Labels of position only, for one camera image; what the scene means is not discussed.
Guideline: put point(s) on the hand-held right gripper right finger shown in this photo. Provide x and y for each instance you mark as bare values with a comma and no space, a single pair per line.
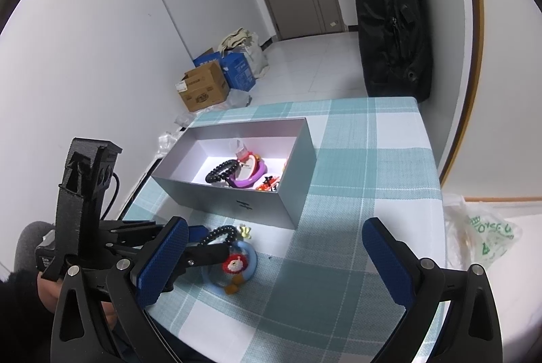
387,265

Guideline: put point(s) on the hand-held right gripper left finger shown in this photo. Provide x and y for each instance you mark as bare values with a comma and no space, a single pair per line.
163,261

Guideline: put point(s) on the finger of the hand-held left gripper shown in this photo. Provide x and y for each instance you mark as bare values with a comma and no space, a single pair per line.
135,228
203,253

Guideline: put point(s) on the silver rectangular box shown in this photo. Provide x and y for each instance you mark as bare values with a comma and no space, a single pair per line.
262,210

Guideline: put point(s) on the red cartoon hair clip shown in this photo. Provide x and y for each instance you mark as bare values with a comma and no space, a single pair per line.
266,186

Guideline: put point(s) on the person's left forearm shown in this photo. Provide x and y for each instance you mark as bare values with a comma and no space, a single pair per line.
21,312

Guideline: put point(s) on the person's left hand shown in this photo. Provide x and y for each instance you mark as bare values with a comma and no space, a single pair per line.
44,289

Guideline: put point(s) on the small yellow charm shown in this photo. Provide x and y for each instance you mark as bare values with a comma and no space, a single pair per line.
244,232

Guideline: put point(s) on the crumpled white plastic parcel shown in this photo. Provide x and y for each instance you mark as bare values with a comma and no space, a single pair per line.
169,142

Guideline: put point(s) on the teal plaid tablecloth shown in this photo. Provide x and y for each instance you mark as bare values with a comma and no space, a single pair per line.
360,176

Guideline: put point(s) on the clear green-printed plastic bag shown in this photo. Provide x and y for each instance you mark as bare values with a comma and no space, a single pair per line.
487,236

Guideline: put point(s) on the small clear plastic packet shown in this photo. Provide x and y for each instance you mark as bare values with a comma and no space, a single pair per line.
241,149

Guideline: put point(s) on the brown cardboard box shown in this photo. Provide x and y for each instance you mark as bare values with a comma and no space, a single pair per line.
203,87

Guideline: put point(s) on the blue cardboard box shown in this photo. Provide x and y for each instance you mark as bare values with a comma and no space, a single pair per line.
239,70

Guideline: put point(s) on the white plastic bag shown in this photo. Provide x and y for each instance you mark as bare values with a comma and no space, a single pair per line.
258,60

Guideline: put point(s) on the white wardrobe with gold trim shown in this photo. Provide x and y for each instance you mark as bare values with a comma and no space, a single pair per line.
508,92

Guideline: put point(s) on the beige folded cloth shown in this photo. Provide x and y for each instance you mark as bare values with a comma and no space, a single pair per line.
237,39

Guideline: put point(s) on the black backpack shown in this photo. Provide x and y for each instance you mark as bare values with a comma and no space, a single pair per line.
389,28

